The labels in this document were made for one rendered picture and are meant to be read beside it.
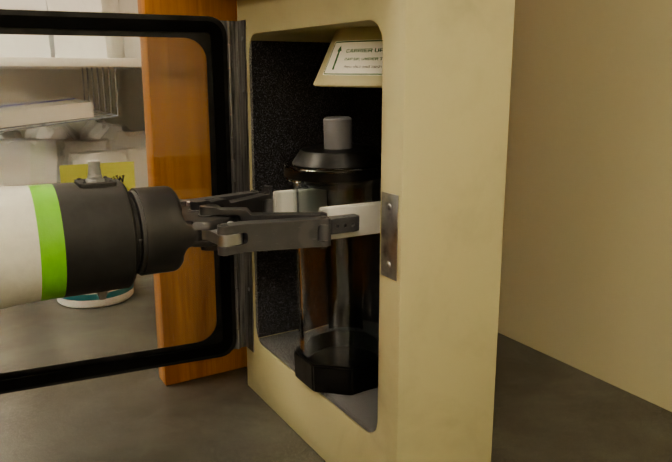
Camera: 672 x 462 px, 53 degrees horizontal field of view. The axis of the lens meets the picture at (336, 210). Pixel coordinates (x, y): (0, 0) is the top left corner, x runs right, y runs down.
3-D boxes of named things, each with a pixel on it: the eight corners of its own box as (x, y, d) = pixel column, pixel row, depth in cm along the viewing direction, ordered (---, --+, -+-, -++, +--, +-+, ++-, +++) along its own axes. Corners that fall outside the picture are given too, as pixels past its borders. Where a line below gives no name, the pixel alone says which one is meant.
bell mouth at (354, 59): (417, 83, 79) (418, 35, 78) (530, 86, 64) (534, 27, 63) (282, 85, 70) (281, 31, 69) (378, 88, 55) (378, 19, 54)
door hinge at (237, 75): (246, 345, 84) (236, 21, 76) (254, 352, 82) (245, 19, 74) (234, 347, 83) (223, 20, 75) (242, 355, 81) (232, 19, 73)
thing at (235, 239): (187, 213, 59) (175, 227, 53) (246, 213, 59) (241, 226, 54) (188, 240, 59) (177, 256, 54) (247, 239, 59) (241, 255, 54)
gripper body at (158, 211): (140, 197, 52) (249, 187, 57) (115, 182, 59) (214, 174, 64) (144, 288, 54) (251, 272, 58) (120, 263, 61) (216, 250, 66)
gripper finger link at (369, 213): (317, 207, 60) (321, 208, 60) (382, 200, 64) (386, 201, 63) (317, 239, 61) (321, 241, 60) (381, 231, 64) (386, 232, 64)
